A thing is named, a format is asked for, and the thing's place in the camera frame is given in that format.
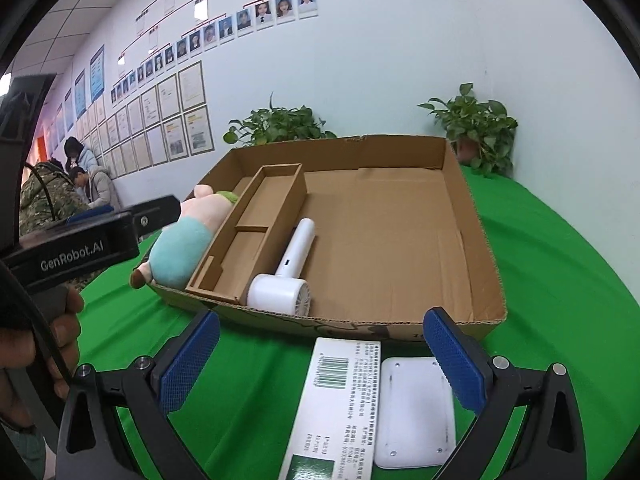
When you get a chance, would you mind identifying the row of blue notice boards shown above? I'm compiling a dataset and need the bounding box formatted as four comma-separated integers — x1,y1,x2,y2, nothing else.
50,44,106,136

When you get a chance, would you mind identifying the white plastic device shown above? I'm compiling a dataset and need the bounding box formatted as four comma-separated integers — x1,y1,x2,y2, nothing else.
372,356,457,470

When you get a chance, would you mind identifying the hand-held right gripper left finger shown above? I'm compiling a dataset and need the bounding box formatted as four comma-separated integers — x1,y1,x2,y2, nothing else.
55,308,222,480

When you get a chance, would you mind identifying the potted green plant with pot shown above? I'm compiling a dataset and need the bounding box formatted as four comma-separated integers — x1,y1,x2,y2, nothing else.
417,82,519,178

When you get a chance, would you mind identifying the white box with green label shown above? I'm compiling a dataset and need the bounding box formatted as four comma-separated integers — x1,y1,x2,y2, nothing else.
277,337,383,480

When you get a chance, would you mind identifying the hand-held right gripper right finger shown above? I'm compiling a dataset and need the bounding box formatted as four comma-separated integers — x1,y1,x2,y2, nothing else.
422,307,588,480

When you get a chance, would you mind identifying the pink and teal plush toy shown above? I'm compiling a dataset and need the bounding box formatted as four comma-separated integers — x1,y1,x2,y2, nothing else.
131,184,240,291

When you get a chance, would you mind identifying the row of portrait photos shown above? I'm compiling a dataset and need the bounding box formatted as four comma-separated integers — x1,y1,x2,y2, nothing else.
110,0,319,106

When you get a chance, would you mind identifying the bushy potted green plant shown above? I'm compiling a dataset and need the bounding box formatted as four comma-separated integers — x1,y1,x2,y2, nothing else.
222,92,338,148

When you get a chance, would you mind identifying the small long cardboard box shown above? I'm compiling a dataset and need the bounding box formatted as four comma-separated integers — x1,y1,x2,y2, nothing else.
185,162,308,306

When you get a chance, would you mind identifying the person's left hand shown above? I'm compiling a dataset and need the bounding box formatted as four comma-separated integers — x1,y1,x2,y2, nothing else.
0,286,86,432

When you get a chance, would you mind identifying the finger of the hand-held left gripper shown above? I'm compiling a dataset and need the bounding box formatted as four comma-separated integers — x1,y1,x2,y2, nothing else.
130,193,182,237
66,204,117,227

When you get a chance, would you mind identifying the white hair dryer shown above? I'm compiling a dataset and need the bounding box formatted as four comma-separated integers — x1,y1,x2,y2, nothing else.
246,218,317,318

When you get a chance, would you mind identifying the green tablecloth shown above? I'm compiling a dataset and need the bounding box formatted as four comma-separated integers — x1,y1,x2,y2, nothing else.
77,165,640,480

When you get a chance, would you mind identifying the black cable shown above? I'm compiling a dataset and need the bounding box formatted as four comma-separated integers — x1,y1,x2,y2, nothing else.
0,160,77,386

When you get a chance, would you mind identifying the person's left forearm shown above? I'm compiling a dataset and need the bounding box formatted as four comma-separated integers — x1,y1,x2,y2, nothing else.
0,420,57,480

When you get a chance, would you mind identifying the group of framed certificates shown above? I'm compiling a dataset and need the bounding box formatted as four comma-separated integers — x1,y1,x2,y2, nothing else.
52,60,215,179

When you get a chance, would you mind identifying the large shallow cardboard box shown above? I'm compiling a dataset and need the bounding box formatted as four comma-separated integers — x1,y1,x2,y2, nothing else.
149,134,508,343

